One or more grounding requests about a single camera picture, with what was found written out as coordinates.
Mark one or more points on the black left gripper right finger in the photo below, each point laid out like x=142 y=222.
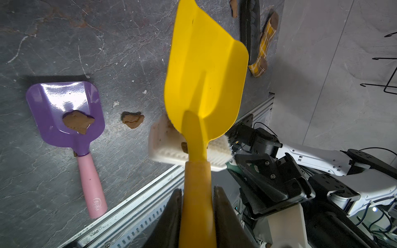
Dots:
x=229 y=231

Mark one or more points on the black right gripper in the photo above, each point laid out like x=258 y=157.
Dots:
x=274 y=185

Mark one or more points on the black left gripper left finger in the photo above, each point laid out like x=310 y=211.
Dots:
x=166 y=232

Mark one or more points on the white cleaning brush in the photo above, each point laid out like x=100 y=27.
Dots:
x=167 y=145

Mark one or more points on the yellow toy trowel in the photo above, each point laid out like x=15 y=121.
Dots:
x=202 y=96

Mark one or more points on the purple trowel pink handle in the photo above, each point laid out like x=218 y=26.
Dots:
x=49 y=103

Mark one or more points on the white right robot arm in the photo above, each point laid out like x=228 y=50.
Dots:
x=348 y=198

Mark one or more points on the black oval brush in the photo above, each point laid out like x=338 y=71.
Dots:
x=250 y=27

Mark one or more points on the soil lump on purple trowel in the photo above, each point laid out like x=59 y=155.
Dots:
x=78 y=121

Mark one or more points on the soil lumps near black brush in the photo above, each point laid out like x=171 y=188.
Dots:
x=234 y=8

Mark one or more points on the plaid brown cloth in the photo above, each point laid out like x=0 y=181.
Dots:
x=260 y=66

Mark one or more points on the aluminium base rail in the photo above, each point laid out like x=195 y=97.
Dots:
x=128 y=224

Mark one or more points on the black wall hook rack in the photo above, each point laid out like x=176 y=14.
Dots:
x=382 y=65

